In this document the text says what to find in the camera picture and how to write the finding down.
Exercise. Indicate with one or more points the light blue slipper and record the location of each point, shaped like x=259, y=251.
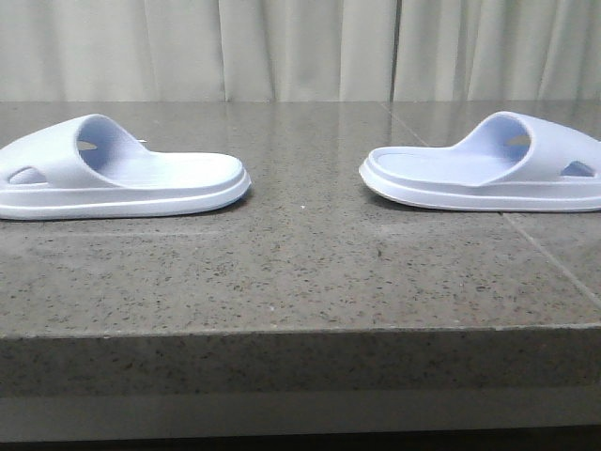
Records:
x=91, y=167
x=509, y=162

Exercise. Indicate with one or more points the white pleated curtain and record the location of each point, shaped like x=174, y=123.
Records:
x=299, y=50

